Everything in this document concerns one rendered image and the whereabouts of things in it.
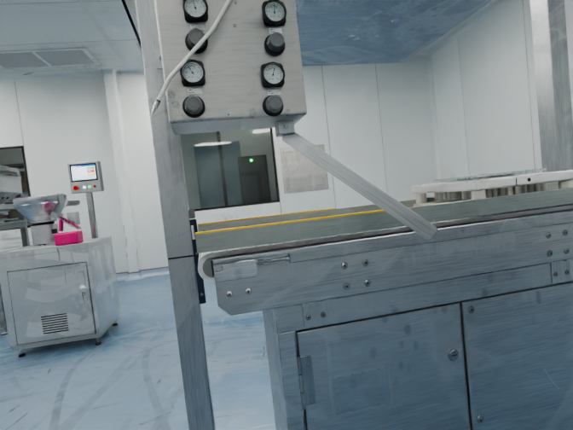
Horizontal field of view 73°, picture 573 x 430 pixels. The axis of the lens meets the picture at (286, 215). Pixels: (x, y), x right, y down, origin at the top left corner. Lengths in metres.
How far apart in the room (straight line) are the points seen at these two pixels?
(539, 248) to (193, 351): 0.78
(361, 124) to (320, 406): 5.65
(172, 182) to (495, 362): 0.81
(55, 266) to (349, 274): 2.72
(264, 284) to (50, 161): 5.72
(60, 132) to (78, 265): 3.37
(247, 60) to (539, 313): 0.79
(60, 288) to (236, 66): 2.76
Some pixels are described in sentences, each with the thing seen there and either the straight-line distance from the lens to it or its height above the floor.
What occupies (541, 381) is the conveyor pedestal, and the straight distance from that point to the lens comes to 1.08.
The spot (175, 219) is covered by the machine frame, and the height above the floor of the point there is 0.92.
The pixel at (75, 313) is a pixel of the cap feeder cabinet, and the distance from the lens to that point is 3.26.
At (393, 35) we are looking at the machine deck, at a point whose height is 1.28.
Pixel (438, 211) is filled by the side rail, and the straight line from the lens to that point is 0.78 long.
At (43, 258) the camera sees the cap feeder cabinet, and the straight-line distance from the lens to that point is 3.27.
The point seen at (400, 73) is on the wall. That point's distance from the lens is 6.69.
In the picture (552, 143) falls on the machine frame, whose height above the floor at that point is 1.01.
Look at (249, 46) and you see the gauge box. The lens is 0.67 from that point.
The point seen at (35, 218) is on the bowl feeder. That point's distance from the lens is 3.50.
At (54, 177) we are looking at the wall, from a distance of 6.25.
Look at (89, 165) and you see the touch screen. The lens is 3.54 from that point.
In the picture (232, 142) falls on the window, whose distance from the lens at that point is 5.87.
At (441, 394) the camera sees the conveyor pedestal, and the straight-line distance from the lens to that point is 0.93.
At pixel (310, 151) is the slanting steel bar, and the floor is 1.02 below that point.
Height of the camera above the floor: 0.95
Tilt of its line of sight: 3 degrees down
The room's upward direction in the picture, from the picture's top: 6 degrees counter-clockwise
